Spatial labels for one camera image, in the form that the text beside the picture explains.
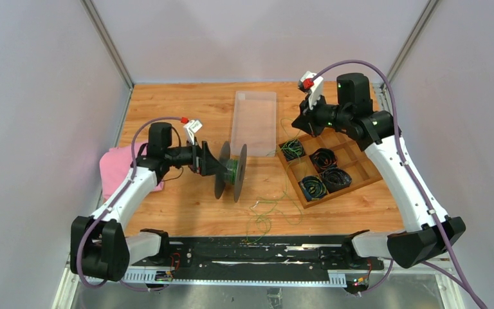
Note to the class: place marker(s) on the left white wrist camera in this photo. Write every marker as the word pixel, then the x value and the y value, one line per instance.
pixel 191 127

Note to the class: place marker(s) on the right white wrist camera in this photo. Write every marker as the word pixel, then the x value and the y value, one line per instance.
pixel 312 85

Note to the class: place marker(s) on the translucent plastic tray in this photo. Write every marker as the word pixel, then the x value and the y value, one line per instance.
pixel 254 123

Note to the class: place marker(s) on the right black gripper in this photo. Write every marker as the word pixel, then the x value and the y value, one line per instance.
pixel 305 120

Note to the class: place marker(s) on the wooden compartment tray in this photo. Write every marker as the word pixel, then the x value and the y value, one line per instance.
pixel 349 158

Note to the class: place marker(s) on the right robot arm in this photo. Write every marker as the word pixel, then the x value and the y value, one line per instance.
pixel 428 227

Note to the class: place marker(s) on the dark grey perforated spool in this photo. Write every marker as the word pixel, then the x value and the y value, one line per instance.
pixel 232 172

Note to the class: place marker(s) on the pink cloth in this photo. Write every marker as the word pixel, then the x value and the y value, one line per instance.
pixel 114 168

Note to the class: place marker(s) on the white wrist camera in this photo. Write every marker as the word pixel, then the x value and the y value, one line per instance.
pixel 312 85
pixel 191 127

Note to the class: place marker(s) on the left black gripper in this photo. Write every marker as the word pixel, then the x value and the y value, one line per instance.
pixel 203 161

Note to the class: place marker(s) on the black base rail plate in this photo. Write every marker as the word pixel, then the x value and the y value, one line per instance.
pixel 232 260

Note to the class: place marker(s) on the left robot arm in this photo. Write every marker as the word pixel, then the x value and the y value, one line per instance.
pixel 99 247

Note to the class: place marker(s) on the coiled cable blue green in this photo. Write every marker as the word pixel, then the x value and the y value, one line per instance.
pixel 292 150

